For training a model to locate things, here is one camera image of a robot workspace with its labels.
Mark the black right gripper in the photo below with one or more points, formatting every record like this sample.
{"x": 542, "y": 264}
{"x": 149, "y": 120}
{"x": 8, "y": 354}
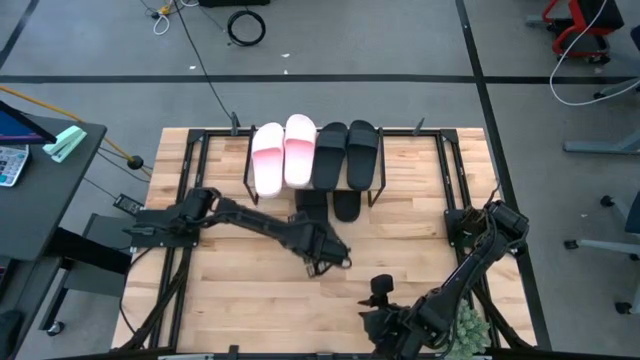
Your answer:
{"x": 400, "y": 335}

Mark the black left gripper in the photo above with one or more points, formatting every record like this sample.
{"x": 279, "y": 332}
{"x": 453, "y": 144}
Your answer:
{"x": 320, "y": 242}

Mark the black rubber slide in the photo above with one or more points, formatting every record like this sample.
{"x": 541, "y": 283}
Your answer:
{"x": 347, "y": 207}
{"x": 330, "y": 160}
{"x": 311, "y": 205}
{"x": 362, "y": 160}

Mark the pink rubber slide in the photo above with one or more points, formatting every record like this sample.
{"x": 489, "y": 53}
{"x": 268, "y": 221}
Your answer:
{"x": 300, "y": 155}
{"x": 267, "y": 165}

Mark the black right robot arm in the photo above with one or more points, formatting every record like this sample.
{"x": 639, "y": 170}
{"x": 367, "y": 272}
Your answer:
{"x": 465, "y": 270}

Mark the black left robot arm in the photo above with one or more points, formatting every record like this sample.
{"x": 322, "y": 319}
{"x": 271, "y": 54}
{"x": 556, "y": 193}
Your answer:
{"x": 250, "y": 220}

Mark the wooden shelf black metal legs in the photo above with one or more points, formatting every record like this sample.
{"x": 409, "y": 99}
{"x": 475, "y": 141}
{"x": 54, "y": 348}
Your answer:
{"x": 300, "y": 188}

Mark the pale green artificial plant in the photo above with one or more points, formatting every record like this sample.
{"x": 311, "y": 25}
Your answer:
{"x": 470, "y": 335}

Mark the black power adapter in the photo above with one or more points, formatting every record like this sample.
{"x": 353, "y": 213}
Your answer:
{"x": 129, "y": 204}

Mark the black round floor plug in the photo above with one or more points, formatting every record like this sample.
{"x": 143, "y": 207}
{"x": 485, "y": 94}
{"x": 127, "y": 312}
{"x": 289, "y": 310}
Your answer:
{"x": 135, "y": 162}

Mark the grey desk base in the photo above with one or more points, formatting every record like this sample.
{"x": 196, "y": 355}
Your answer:
{"x": 100, "y": 240}

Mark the grey desk foot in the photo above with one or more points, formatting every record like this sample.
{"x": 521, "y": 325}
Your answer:
{"x": 600, "y": 146}

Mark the mint green stapler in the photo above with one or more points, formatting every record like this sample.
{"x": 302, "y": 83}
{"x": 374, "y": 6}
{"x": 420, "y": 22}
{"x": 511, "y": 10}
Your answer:
{"x": 65, "y": 142}

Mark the black desk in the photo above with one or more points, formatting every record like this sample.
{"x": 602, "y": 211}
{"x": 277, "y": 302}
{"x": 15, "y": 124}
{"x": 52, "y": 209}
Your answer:
{"x": 45, "y": 200}

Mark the grey calculator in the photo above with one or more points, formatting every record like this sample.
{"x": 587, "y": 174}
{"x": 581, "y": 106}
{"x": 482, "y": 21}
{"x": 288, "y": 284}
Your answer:
{"x": 12, "y": 167}

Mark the black monitor blue screen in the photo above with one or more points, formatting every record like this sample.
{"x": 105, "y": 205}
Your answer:
{"x": 20, "y": 131}

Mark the red and black chair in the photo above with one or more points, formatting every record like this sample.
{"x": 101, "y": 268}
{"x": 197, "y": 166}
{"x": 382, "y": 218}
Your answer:
{"x": 600, "y": 12}

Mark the black table-level camera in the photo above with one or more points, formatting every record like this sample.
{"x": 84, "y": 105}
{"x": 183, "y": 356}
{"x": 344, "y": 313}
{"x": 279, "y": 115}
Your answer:
{"x": 382, "y": 286}

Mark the black aluminium rig frame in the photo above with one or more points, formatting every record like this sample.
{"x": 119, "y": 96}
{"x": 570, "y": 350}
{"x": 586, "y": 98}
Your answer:
{"x": 448, "y": 135}

